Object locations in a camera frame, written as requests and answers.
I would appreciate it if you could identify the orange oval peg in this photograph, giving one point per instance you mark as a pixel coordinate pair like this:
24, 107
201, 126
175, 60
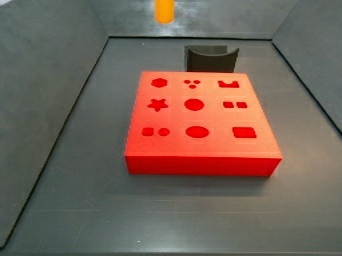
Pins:
165, 11

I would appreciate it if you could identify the red shape sorter block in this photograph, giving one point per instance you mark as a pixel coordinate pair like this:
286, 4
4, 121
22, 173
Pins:
198, 124

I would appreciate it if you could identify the black curved holder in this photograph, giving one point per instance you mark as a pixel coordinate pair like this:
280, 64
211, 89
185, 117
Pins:
210, 58

